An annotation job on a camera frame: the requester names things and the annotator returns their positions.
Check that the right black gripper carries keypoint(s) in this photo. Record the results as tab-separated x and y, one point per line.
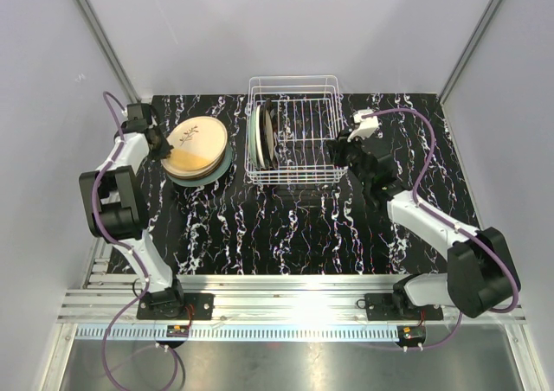
338	147

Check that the black mounting plate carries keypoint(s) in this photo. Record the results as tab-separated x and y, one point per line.
395	307
197	305

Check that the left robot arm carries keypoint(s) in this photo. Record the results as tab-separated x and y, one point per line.
116	210

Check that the aluminium frame post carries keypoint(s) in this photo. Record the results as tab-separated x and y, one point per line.
482	26
97	31

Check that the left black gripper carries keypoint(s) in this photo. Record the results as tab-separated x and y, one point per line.
166	149

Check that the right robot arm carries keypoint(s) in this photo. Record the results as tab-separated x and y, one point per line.
480	274

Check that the brown rimmed plate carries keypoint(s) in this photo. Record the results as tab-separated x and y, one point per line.
208	170

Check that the mint green floral plate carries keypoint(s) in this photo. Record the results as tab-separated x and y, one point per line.
251	145

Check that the white slotted cable duct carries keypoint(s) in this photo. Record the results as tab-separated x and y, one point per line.
240	333

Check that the cream yellow leaf plate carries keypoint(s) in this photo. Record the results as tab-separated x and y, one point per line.
197	129

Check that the left aluminium frame post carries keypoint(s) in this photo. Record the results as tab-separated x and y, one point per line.
97	31

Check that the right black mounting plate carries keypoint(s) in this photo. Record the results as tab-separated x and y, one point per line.
395	307

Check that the large teal bottom plate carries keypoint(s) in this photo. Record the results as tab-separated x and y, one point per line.
213	176

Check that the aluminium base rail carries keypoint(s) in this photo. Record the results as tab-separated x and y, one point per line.
250	299

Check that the black plate with colour stripes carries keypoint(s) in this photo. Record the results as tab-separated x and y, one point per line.
268	134

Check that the right aluminium frame post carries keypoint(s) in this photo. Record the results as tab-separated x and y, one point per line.
482	26

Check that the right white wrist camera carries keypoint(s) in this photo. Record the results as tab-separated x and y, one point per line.
365	124

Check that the white wire dish rack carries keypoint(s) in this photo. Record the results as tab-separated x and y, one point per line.
307	113

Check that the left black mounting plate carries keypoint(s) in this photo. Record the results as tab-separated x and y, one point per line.
197	305

